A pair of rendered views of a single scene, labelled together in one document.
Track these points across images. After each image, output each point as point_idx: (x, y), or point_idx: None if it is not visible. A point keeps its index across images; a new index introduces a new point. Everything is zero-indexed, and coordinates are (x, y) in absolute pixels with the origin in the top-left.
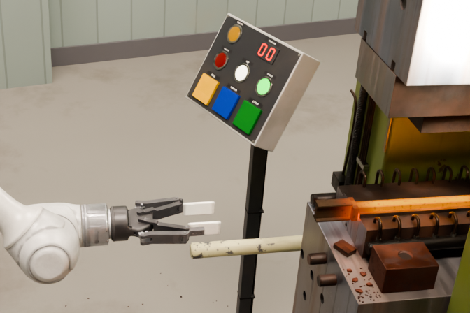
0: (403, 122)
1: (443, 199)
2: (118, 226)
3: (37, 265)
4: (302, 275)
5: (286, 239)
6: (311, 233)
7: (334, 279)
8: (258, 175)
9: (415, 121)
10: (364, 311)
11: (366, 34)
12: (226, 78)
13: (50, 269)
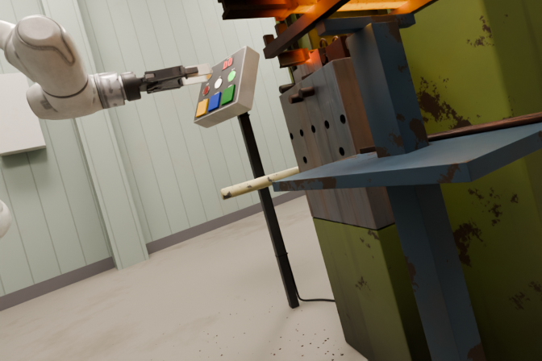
0: (316, 35)
1: None
2: (127, 76)
3: (24, 26)
4: (298, 150)
5: (285, 170)
6: (289, 106)
7: (311, 87)
8: (254, 154)
9: None
10: (338, 67)
11: None
12: (211, 93)
13: (39, 31)
